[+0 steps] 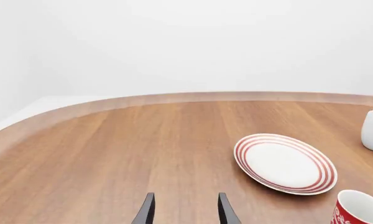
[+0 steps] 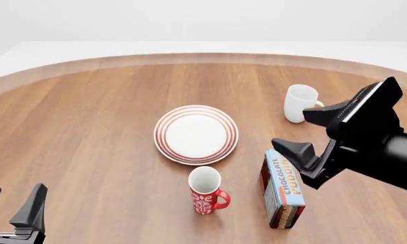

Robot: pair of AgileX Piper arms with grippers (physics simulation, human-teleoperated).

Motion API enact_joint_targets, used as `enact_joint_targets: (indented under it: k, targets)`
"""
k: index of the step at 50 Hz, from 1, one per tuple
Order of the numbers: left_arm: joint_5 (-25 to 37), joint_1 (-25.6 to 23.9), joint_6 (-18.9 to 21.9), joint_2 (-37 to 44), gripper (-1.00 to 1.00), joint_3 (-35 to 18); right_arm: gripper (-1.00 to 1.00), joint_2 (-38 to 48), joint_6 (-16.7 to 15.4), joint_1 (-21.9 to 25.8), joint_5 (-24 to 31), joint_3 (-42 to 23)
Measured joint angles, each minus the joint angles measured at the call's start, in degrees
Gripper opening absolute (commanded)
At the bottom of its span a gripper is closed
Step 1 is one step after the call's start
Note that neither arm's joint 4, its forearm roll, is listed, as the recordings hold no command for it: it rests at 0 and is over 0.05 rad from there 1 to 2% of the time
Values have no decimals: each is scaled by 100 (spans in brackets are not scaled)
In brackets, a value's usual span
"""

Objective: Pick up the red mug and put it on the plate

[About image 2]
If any plain white mug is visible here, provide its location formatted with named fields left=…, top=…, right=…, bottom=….
left=284, top=83, right=326, bottom=124

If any chocolate pudding box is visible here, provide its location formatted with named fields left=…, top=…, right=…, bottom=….
left=259, top=148, right=306, bottom=230

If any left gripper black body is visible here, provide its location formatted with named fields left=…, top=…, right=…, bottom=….
left=0, top=228, right=47, bottom=244

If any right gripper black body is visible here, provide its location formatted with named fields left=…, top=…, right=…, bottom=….
left=301, top=138, right=347, bottom=190

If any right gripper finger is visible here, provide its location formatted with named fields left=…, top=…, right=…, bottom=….
left=271, top=138, right=322, bottom=172
left=302, top=99, right=352, bottom=134

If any red patterned mug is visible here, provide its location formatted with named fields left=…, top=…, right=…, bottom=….
left=188, top=165, right=231, bottom=216

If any white plate with red rings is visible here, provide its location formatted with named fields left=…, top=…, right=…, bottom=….
left=153, top=104, right=239, bottom=165

